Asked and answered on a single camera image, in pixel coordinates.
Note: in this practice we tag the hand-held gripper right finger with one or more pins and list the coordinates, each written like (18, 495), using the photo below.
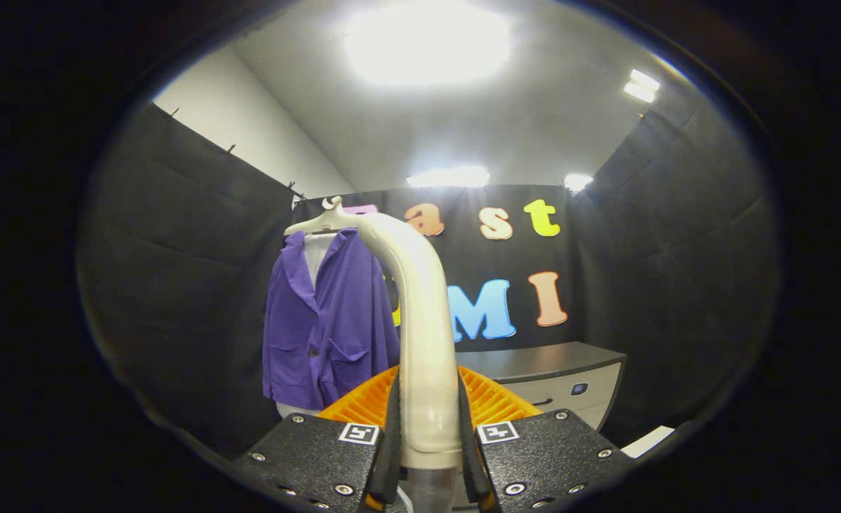
(470, 456)

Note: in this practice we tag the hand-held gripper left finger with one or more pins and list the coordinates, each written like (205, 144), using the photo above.
(389, 456)

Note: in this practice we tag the white garment steamer head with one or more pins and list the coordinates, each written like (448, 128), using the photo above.
(424, 328)

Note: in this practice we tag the cream plastic clothes hanger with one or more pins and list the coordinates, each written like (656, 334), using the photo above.
(313, 224)

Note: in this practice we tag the grey cabinet with dark top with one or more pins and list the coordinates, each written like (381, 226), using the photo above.
(541, 360)

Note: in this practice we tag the long ceiling light strip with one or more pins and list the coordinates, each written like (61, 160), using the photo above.
(448, 177)

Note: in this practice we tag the small double ceiling light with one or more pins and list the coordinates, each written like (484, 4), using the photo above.
(641, 85)

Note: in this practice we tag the large ceiling light panel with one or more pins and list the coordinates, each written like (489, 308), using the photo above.
(427, 43)

